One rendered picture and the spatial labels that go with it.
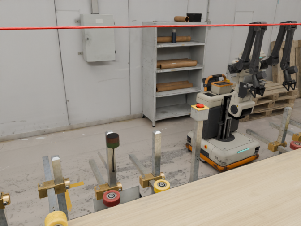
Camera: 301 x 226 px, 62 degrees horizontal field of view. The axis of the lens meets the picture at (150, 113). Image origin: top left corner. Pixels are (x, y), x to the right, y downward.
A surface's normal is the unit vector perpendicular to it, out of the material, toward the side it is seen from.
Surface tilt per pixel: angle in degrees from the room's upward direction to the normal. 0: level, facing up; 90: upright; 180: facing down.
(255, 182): 0
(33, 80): 90
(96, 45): 90
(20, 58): 90
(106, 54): 90
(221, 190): 0
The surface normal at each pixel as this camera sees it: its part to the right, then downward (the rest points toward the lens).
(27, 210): 0.01, -0.93
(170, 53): 0.43, 0.34
